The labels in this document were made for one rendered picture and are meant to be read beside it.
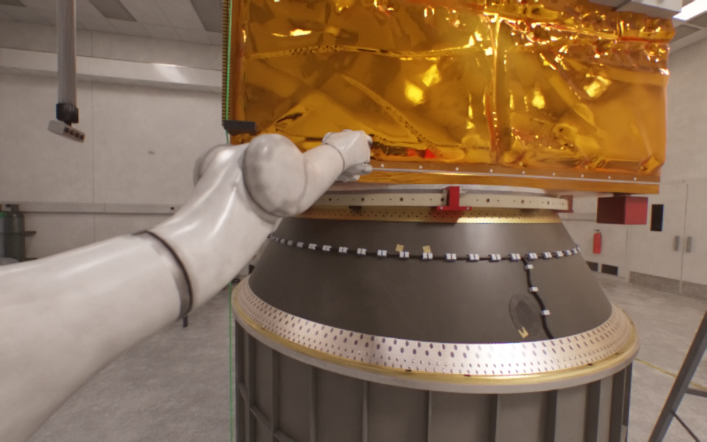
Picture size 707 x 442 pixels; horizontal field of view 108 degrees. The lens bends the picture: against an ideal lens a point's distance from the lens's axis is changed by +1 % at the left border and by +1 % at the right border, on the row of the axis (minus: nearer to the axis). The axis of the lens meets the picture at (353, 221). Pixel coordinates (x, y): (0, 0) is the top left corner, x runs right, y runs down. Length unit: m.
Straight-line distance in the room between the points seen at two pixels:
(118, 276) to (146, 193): 6.99
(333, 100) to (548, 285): 1.01
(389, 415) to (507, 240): 0.73
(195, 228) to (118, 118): 7.44
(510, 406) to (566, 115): 1.13
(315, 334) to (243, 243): 0.77
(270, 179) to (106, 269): 0.14
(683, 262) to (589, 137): 7.46
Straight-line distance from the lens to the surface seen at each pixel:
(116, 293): 0.21
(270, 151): 0.28
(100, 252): 0.23
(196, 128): 7.02
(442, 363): 0.92
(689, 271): 8.85
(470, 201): 1.06
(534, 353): 1.06
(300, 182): 0.30
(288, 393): 1.20
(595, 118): 1.58
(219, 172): 0.29
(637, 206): 1.90
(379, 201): 1.02
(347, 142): 0.49
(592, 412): 1.32
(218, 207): 0.26
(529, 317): 1.09
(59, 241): 8.08
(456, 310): 0.96
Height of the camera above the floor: 1.64
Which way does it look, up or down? 2 degrees down
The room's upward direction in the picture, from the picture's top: 1 degrees clockwise
